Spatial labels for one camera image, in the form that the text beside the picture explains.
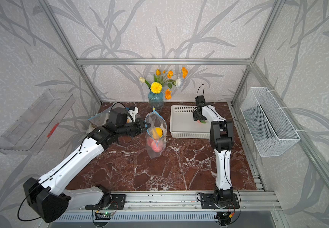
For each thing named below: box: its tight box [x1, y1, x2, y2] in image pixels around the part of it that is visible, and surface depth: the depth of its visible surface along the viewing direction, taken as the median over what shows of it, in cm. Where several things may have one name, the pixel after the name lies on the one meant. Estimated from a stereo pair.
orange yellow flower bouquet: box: [139, 66, 189, 100], surface depth 99 cm
